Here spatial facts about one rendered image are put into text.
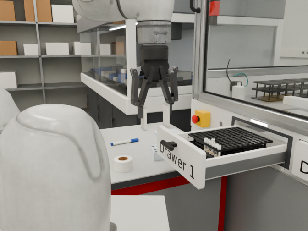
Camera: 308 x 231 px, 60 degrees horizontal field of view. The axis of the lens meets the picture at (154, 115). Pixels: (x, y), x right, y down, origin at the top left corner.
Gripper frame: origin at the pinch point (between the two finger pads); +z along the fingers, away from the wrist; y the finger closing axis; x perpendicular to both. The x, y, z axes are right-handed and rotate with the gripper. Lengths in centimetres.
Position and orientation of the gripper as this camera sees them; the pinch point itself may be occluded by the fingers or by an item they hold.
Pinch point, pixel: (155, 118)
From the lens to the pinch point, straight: 76.5
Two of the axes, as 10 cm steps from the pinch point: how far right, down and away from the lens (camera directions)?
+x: -4.0, -2.4, 8.8
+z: 0.1, 9.6, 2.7
